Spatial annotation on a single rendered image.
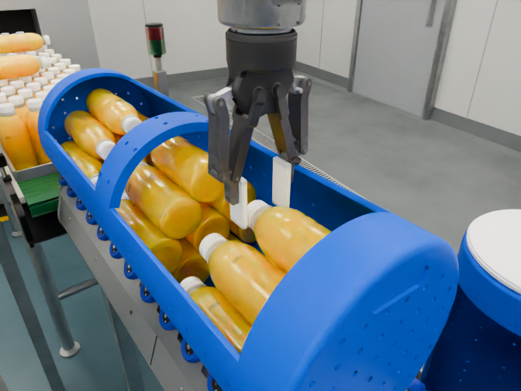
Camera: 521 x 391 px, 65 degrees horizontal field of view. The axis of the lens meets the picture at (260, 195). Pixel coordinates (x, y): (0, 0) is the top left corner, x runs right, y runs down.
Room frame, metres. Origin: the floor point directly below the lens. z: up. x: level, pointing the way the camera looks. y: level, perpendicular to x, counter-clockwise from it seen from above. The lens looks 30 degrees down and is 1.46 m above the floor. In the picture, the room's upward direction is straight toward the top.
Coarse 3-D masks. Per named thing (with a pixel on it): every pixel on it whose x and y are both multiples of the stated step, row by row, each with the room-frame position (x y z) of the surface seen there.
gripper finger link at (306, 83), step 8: (304, 80) 0.48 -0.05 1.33; (304, 88) 0.48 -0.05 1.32; (288, 96) 0.50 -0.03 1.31; (296, 96) 0.48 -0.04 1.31; (304, 96) 0.48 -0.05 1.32; (288, 104) 0.50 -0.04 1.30; (296, 104) 0.48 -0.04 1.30; (304, 104) 0.48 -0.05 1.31; (296, 112) 0.49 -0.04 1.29; (304, 112) 0.48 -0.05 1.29; (296, 120) 0.49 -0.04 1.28; (304, 120) 0.48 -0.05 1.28; (296, 128) 0.49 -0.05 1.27; (304, 128) 0.48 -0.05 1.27; (296, 136) 0.49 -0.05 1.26; (304, 136) 0.48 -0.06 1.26; (304, 144) 0.48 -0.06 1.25; (304, 152) 0.48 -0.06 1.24
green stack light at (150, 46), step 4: (148, 40) 1.51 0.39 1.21; (152, 40) 1.50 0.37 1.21; (156, 40) 1.50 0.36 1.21; (160, 40) 1.51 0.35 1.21; (164, 40) 1.53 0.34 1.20; (148, 44) 1.51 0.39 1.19; (152, 44) 1.50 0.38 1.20; (156, 44) 1.50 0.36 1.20; (160, 44) 1.51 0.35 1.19; (164, 44) 1.53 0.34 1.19; (148, 48) 1.51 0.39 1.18; (152, 48) 1.50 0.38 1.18; (156, 48) 1.50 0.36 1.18; (160, 48) 1.51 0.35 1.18; (164, 48) 1.52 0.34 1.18; (148, 52) 1.51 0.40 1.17; (152, 52) 1.50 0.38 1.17; (156, 52) 1.50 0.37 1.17; (160, 52) 1.51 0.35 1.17; (164, 52) 1.52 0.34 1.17
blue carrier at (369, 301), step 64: (192, 128) 0.62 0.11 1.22; (256, 192) 0.68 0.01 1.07; (320, 192) 0.53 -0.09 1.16; (128, 256) 0.46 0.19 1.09; (320, 256) 0.29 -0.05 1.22; (384, 256) 0.28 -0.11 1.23; (448, 256) 0.34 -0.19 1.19; (192, 320) 0.32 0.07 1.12; (256, 320) 0.26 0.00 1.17; (320, 320) 0.24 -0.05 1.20; (384, 320) 0.28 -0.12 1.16; (256, 384) 0.23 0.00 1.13; (320, 384) 0.23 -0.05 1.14; (384, 384) 0.29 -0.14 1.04
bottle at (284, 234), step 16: (272, 208) 0.44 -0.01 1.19; (288, 208) 0.43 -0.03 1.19; (256, 224) 0.43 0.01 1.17; (272, 224) 0.40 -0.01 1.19; (288, 224) 0.39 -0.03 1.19; (304, 224) 0.39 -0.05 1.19; (320, 224) 0.40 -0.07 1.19; (272, 240) 0.39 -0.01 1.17; (288, 240) 0.37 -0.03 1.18; (304, 240) 0.37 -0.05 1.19; (272, 256) 0.38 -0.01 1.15; (288, 256) 0.36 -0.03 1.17
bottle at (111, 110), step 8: (104, 88) 0.96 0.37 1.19; (88, 96) 0.93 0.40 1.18; (96, 96) 0.91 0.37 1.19; (104, 96) 0.89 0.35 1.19; (112, 96) 0.89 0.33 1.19; (88, 104) 0.92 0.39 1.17; (96, 104) 0.88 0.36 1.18; (104, 104) 0.86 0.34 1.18; (112, 104) 0.84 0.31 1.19; (120, 104) 0.84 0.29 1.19; (128, 104) 0.85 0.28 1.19; (96, 112) 0.87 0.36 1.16; (104, 112) 0.84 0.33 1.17; (112, 112) 0.82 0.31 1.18; (120, 112) 0.82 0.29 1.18; (128, 112) 0.82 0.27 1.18; (136, 112) 0.84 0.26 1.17; (104, 120) 0.84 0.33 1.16; (112, 120) 0.81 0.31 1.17; (120, 120) 0.81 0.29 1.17; (112, 128) 0.82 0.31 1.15; (120, 128) 0.81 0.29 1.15
